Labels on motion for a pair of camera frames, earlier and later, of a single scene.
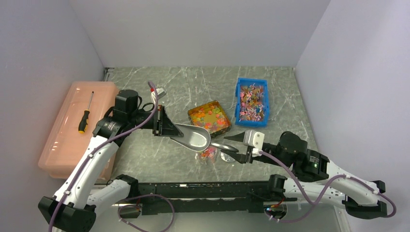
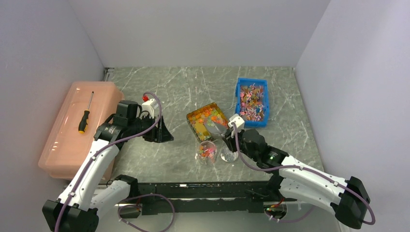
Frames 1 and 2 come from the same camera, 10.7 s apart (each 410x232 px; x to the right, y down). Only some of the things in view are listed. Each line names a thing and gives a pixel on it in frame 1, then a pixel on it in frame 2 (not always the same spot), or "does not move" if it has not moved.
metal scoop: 198,138 -> 215,130
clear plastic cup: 208,156 does not move
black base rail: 152,198 does not move
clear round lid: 226,157 does not move
